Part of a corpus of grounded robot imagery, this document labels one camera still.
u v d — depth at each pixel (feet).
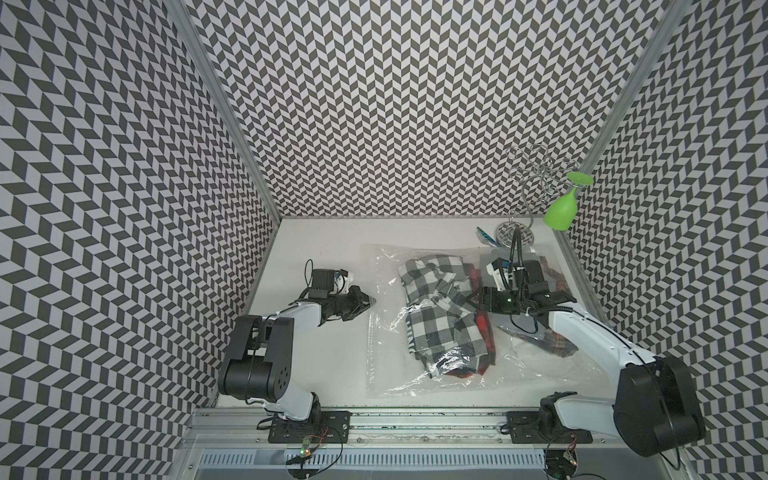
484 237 3.75
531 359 2.76
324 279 2.43
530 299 2.13
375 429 2.46
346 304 2.71
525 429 2.41
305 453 2.19
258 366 1.49
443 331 2.73
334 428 2.34
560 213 2.90
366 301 2.83
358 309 2.66
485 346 2.71
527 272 2.18
